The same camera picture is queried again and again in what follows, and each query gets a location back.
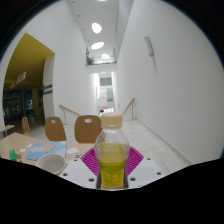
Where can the white hanging sign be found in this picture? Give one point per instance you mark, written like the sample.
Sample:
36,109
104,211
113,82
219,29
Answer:
18,80

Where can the group of wooden chairs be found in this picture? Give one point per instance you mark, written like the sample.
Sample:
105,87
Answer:
87,130

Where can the white ceramic mug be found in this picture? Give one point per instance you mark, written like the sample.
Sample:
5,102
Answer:
51,163

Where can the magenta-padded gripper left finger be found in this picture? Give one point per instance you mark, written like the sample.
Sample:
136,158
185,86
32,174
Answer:
75,170

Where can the green balcony plant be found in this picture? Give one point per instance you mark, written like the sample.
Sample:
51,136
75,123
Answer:
90,60

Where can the light blue printed paper sheet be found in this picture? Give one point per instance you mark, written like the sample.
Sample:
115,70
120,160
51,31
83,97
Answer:
46,150

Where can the group of round ceiling lights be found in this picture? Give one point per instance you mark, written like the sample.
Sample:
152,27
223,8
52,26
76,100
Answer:
97,45

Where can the wooden stair handrail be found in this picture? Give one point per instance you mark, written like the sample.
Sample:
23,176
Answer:
129,105
68,109

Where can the clear bottle with yellow drink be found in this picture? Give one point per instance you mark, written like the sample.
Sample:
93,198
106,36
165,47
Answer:
112,156

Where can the small white paper piece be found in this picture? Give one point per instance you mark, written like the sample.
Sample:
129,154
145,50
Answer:
72,150

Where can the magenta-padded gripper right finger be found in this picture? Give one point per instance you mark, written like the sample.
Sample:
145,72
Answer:
145,170

